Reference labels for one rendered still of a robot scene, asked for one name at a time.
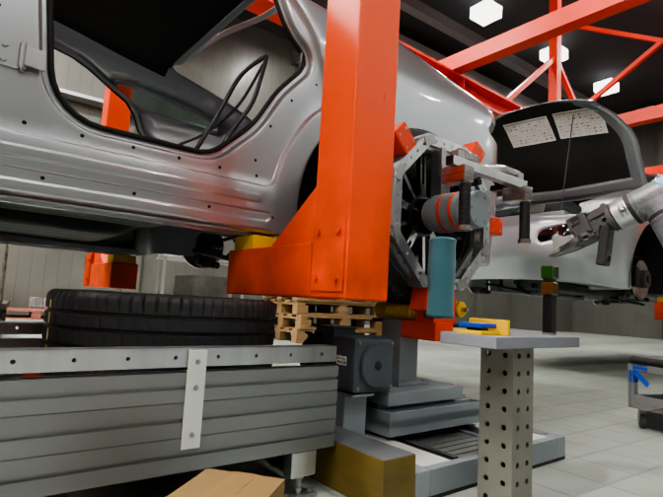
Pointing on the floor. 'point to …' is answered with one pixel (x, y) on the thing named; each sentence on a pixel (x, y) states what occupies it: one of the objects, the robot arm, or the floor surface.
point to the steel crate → (200, 286)
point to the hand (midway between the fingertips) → (553, 255)
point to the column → (505, 423)
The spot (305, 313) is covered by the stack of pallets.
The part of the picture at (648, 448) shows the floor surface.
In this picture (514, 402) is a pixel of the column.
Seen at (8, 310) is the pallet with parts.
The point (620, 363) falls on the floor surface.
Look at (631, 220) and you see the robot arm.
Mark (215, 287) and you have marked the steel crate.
